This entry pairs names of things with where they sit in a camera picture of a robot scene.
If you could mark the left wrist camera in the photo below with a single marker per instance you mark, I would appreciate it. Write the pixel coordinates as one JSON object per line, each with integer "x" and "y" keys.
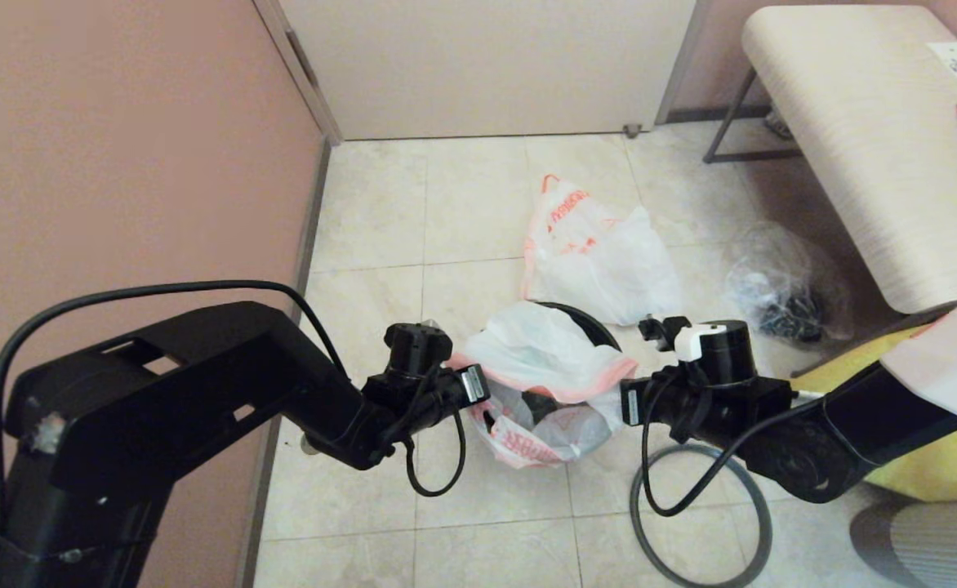
{"x": 417, "y": 351}

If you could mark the clear plastic bag black contents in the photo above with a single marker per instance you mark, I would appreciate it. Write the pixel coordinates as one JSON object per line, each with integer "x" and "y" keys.
{"x": 772, "y": 282}

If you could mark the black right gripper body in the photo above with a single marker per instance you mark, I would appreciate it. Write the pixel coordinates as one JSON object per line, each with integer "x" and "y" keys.
{"x": 764, "y": 400}

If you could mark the black trash bin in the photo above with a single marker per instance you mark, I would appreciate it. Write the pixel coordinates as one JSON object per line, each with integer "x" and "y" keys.
{"x": 601, "y": 327}

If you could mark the round metal floor drain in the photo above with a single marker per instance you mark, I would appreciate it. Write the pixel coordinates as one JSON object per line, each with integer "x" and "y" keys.
{"x": 308, "y": 446}

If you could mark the white red-print trash bag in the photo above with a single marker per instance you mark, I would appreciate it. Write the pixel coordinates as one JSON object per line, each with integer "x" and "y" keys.
{"x": 609, "y": 269}
{"x": 536, "y": 343}

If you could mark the small metal door stop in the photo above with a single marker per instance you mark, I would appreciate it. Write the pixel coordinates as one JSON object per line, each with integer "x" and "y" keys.
{"x": 630, "y": 131}

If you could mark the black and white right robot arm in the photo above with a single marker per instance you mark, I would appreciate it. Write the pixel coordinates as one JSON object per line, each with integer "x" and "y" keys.
{"x": 936, "y": 367}

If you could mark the beige wood-grain table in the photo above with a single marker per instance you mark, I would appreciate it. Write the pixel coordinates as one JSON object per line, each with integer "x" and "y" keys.
{"x": 854, "y": 147}

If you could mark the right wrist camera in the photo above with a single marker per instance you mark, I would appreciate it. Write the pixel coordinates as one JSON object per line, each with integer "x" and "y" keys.
{"x": 723, "y": 351}

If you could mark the dark wall baseboard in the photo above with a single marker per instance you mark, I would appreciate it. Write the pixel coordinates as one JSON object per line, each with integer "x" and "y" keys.
{"x": 309, "y": 237}

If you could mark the grey striped rounded object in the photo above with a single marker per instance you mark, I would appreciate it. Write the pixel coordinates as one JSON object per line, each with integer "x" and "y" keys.
{"x": 936, "y": 547}

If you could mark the yellow fabric bag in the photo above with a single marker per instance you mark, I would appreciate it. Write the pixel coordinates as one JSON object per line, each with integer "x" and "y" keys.
{"x": 936, "y": 478}

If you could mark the white door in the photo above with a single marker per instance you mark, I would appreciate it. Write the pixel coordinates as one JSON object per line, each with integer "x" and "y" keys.
{"x": 487, "y": 65}

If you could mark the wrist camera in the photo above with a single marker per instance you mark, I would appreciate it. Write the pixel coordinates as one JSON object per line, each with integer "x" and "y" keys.
{"x": 417, "y": 351}
{"x": 723, "y": 351}

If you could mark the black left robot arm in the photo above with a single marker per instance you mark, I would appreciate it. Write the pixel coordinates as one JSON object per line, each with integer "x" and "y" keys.
{"x": 160, "y": 408}

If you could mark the dark metal table frame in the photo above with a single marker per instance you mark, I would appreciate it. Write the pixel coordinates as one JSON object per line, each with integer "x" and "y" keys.
{"x": 748, "y": 157}

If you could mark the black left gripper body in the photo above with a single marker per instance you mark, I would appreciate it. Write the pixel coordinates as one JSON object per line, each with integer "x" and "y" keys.
{"x": 438, "y": 400}

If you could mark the shoe under table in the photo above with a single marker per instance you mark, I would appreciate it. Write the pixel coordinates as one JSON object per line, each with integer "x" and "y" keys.
{"x": 775, "y": 126}

